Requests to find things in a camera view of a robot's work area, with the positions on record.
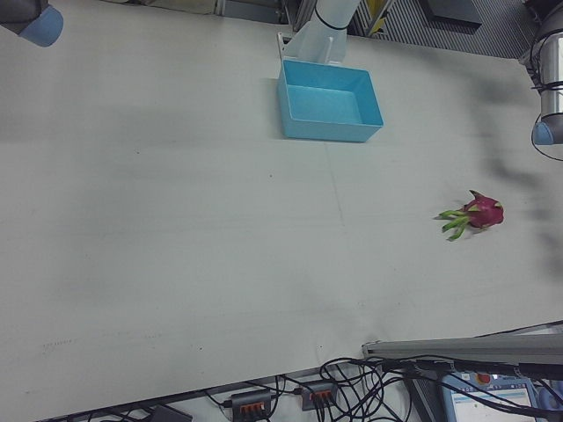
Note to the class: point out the green leafy toy vegetable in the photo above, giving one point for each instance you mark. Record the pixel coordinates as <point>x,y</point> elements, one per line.
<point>486,213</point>

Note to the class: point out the UR5e robot arm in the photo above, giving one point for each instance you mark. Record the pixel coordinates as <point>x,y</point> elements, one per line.
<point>41,26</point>
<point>552,66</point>

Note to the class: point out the light blue plastic bin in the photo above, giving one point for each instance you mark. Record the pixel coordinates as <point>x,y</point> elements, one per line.
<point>325,130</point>

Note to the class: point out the grey hub with orange plugs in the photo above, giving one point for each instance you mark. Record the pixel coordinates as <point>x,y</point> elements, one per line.
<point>250,399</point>
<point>319,387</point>

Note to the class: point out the aluminium extrusion profile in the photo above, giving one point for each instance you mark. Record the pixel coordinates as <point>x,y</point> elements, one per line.
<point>440,347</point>

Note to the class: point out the grey ribbed floor mat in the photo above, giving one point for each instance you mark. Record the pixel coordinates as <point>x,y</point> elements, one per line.
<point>409,31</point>

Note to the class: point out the dark grey box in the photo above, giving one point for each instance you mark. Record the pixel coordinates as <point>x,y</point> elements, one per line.
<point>453,13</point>

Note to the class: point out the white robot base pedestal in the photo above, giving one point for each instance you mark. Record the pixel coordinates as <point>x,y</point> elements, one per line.
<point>321,39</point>

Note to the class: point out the aluminium frame rail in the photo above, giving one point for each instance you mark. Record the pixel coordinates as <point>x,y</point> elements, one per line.
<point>303,13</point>

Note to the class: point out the yellow marked metal post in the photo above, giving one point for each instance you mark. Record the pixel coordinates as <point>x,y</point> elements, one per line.
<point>377,15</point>

